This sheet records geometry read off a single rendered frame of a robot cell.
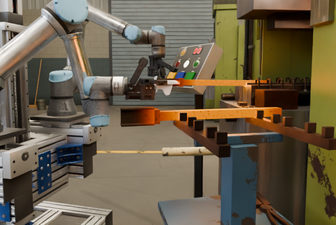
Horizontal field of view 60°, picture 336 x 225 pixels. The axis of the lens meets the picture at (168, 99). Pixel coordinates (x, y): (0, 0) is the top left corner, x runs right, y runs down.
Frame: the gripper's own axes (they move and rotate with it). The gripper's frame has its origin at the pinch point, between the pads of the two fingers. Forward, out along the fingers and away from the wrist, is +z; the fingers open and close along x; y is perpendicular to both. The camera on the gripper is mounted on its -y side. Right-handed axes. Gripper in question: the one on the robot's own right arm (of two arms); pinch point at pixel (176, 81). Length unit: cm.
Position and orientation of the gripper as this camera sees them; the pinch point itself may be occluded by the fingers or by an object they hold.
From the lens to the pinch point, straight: 114.7
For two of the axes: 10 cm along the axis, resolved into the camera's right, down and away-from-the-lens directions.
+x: 0.8, 0.9, -9.9
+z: 10.0, 0.0, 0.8
